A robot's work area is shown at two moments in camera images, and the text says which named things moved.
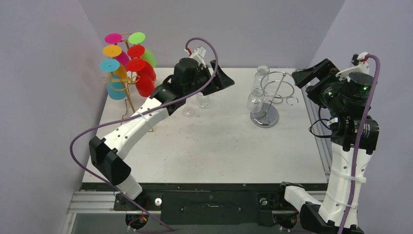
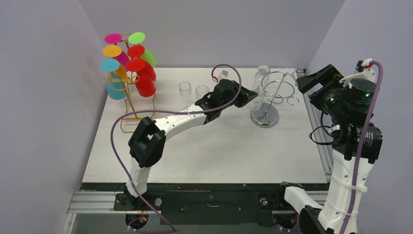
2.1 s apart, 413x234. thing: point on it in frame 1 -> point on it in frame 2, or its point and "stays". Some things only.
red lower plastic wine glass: [145, 84] stays
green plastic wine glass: [138, 38] stays
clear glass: [255, 100] stays
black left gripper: [219, 82] -> [245, 96]
